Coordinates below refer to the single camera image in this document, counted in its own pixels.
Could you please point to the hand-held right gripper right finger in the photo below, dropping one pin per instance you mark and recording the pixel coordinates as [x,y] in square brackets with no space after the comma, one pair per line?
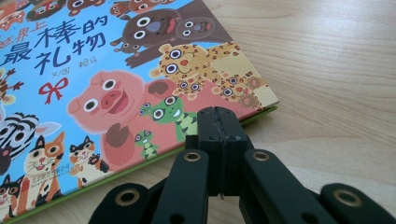
[258,186]

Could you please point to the light blue animals picture book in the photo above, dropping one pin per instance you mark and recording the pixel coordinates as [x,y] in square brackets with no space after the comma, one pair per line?
[93,62]

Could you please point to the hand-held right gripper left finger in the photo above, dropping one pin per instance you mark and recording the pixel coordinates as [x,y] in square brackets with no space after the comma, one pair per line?
[193,180]

